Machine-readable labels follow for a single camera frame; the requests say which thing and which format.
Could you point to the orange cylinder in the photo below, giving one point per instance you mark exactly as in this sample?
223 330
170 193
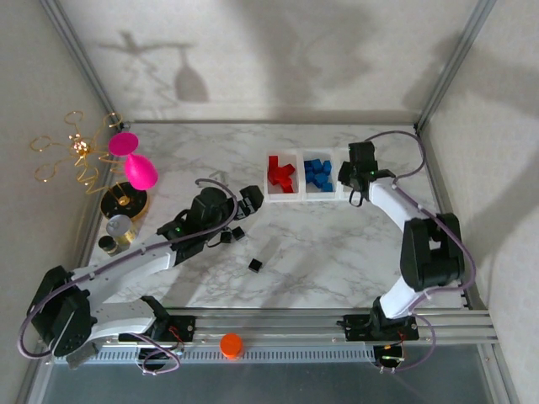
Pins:
231 345

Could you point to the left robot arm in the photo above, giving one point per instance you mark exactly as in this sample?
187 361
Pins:
126 263

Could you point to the blue lego brick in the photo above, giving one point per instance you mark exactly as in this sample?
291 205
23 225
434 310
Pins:
308 179
316 175
311 165
327 187
325 166
322 181

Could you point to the white bin with blue legos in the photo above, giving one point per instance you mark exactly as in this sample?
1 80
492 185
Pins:
311 194

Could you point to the white bin with red legos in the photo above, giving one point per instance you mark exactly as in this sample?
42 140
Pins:
269 195

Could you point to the aluminum rear frame bar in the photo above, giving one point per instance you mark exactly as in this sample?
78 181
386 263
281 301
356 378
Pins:
252 122

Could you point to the aluminum frame post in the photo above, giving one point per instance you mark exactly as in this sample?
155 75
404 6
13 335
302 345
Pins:
80 63
455 63

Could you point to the aluminum mounting rail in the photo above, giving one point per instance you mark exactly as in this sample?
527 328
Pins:
273 322

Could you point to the small red lego brick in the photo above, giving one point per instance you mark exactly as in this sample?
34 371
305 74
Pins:
273 163

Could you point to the small black jar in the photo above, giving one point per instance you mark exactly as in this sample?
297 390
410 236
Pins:
107 244

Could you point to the gray block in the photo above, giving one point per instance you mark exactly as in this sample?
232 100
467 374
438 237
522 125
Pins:
82 355

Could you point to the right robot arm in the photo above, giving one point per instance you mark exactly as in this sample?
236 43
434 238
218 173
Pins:
387 202

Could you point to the pink wine glass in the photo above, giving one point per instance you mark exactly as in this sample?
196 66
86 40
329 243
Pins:
141 171

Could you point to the long red lego brick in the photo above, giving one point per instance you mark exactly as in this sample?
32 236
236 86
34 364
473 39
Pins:
286 171

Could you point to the silver and gold can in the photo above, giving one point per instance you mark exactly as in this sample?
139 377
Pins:
121 229

